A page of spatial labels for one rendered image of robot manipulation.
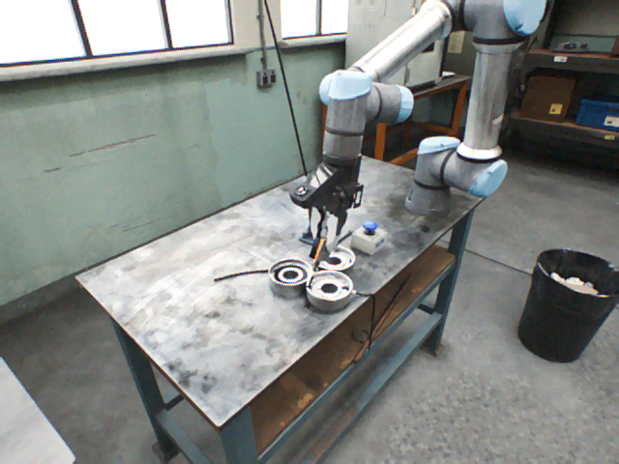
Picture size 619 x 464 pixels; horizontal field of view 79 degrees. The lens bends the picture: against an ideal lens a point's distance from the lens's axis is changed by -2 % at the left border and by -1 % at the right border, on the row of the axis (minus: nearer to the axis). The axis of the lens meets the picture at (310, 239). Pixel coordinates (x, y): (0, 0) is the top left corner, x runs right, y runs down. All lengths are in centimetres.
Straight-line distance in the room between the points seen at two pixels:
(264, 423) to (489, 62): 100
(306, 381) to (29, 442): 59
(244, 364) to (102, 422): 112
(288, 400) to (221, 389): 31
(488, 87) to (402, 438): 123
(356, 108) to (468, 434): 133
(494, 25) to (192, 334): 94
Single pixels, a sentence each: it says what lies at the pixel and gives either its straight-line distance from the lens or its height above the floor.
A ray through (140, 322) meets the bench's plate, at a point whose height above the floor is 80.
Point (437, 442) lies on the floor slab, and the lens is 167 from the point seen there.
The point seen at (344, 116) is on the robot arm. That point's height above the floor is 121.
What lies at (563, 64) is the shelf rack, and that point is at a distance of 406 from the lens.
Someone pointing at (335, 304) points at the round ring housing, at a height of 83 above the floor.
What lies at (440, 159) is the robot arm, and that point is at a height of 99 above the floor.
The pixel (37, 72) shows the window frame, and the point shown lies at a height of 113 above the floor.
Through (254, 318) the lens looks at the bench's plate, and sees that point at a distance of 86.
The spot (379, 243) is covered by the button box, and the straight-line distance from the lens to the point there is 106.
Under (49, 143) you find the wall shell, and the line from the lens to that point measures 222.
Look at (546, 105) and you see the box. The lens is 419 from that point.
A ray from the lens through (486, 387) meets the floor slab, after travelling 188.
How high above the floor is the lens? 139
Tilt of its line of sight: 32 degrees down
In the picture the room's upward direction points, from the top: straight up
